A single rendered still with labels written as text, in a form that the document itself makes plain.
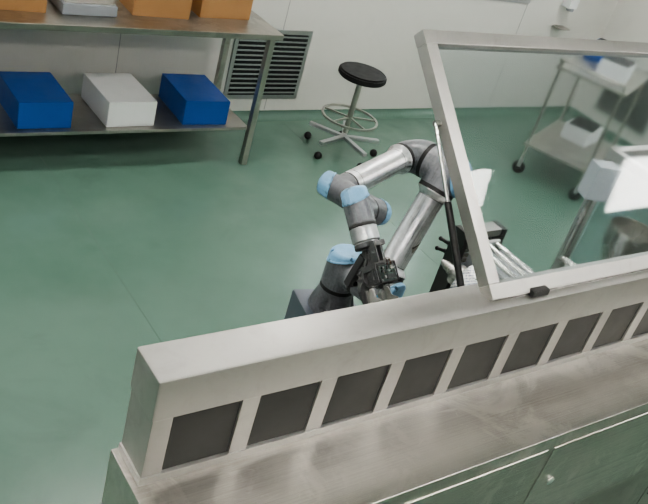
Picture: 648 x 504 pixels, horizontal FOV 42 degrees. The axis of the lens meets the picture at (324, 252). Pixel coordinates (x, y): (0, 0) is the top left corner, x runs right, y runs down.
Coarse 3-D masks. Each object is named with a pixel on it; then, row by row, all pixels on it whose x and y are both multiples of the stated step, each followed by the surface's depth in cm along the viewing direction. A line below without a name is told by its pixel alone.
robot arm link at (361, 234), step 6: (354, 228) 219; (360, 228) 218; (366, 228) 218; (372, 228) 219; (354, 234) 219; (360, 234) 218; (366, 234) 218; (372, 234) 218; (378, 234) 220; (354, 240) 219; (360, 240) 218; (366, 240) 218; (372, 240) 218
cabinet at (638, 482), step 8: (624, 480) 277; (632, 480) 282; (640, 480) 287; (608, 488) 272; (616, 488) 277; (624, 488) 282; (632, 488) 287; (640, 488) 292; (592, 496) 268; (600, 496) 273; (608, 496) 277; (616, 496) 282; (624, 496) 287; (632, 496) 293; (640, 496) 298
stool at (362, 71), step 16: (352, 64) 576; (352, 80) 558; (368, 80) 558; (384, 80) 569; (336, 112) 590; (352, 112) 585; (320, 128) 598; (352, 128) 571; (320, 144) 577; (352, 144) 586
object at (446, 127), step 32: (448, 32) 169; (448, 96) 165; (448, 128) 163; (448, 160) 164; (448, 224) 163; (480, 224) 161; (480, 256) 159; (640, 256) 187; (480, 288) 160; (512, 288) 162
